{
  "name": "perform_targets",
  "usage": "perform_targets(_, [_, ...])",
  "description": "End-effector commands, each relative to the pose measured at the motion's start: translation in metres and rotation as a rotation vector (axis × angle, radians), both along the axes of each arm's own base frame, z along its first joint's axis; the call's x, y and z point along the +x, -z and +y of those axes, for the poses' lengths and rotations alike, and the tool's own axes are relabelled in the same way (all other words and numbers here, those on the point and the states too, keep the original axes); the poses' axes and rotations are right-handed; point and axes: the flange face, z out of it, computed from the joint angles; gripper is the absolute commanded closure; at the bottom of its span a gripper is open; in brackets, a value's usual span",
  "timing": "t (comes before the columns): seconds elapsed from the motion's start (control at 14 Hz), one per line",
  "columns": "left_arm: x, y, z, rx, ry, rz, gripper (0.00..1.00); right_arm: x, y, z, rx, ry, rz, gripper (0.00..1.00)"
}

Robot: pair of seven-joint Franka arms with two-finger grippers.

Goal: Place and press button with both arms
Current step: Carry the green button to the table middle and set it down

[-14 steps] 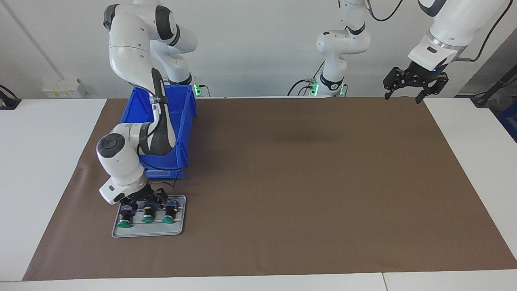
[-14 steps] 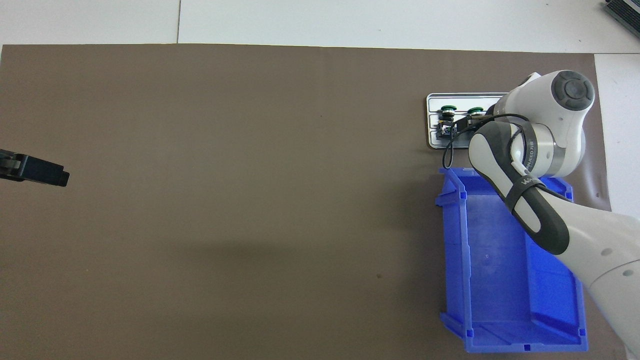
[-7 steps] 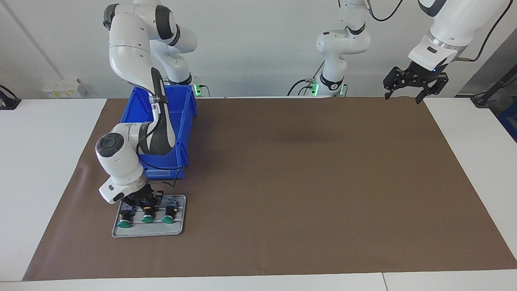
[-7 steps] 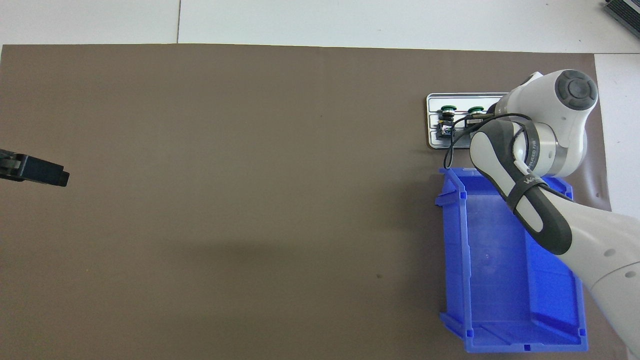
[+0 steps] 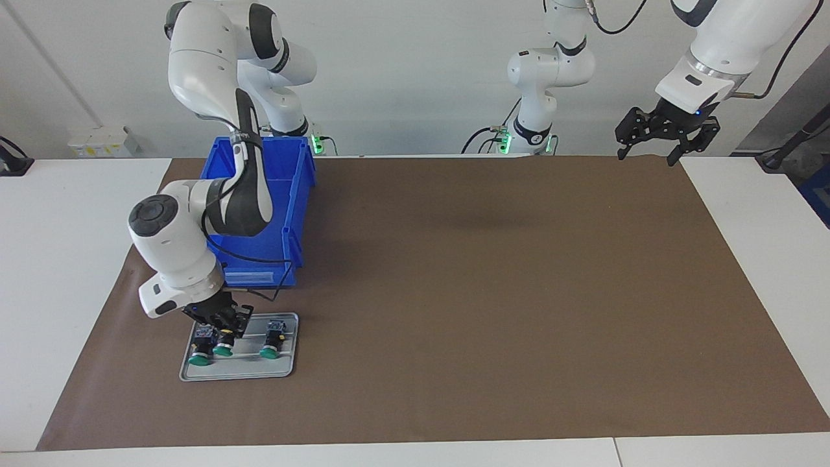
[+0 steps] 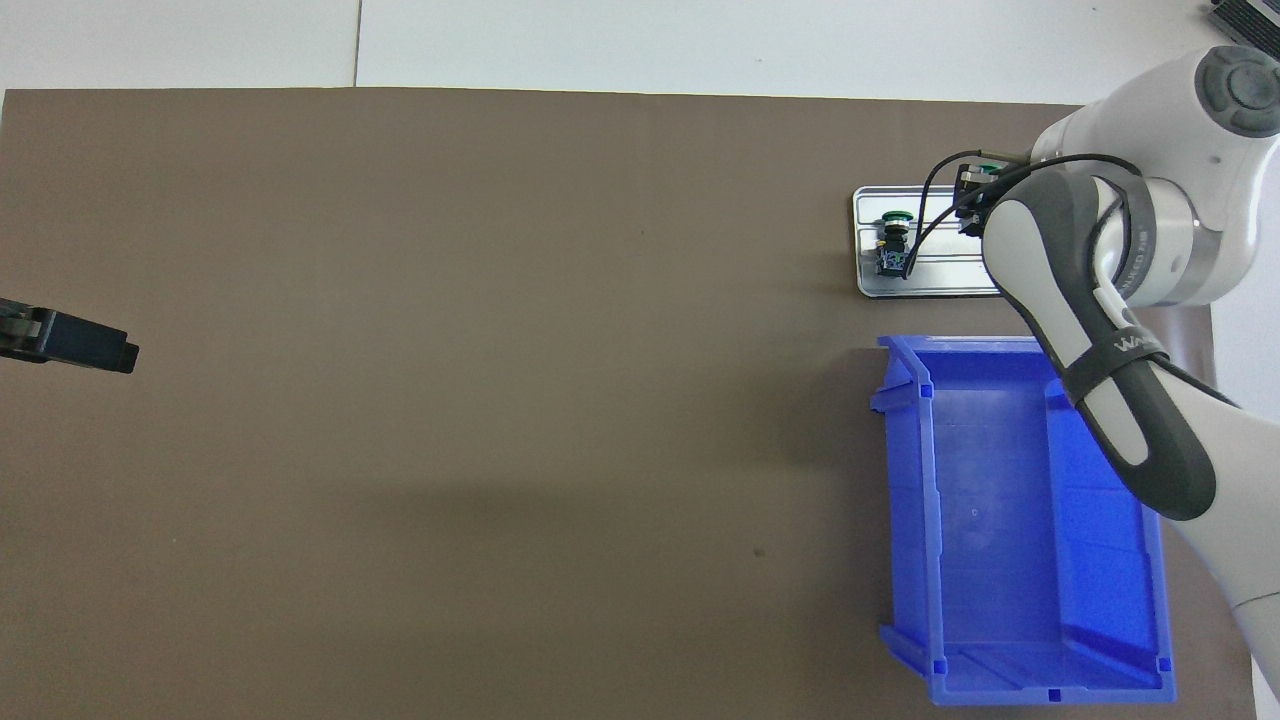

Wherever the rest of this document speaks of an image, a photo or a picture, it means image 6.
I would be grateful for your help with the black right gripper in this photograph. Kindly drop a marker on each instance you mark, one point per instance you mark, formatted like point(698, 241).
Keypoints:
point(975, 215)

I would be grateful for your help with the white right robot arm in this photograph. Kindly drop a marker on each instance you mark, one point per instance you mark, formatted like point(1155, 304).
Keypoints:
point(1200, 250)

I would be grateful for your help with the grey metal tray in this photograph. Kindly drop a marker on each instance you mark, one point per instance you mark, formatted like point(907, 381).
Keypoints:
point(940, 280)

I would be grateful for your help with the grey ribbed device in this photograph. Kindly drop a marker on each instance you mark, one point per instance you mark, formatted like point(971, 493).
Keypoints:
point(1250, 20)

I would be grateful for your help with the brown table mat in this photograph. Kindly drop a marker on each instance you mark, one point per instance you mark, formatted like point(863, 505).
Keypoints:
point(500, 400)

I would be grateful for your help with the blue plastic storage bin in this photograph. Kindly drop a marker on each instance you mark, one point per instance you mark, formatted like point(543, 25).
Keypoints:
point(1000, 520)

